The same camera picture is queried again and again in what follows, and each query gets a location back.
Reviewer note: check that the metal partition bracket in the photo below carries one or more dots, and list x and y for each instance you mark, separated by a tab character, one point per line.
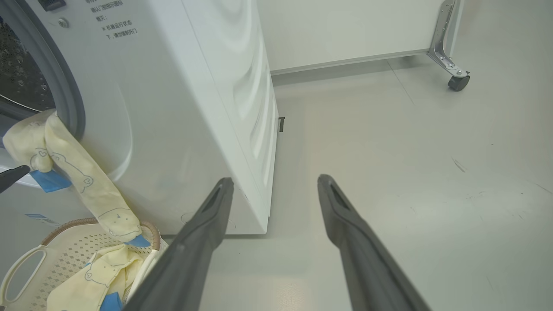
440	39

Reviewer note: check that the black caster wheel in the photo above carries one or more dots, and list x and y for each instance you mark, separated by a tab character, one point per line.
459	83

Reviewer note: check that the white partition panel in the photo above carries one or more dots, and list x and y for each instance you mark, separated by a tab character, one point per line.
345	30

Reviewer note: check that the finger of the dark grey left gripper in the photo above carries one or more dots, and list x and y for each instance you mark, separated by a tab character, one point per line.
11	176

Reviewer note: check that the pale yellow bear-print garment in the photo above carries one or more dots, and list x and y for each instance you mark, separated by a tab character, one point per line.
82	177
99	276

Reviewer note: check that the stainless steel washing machine drum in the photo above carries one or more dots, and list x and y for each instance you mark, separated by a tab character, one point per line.
21	73

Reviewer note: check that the cream plastic laundry basket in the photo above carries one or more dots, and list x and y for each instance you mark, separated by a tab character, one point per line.
65	259

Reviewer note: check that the white washing machine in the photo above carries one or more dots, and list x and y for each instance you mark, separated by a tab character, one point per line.
173	108

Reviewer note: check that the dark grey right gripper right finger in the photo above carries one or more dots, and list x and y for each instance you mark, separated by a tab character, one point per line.
367	268

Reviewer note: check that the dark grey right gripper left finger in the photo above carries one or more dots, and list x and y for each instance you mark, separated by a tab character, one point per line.
190	259

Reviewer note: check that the blue energy label sticker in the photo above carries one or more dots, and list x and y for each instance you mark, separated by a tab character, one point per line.
41	219

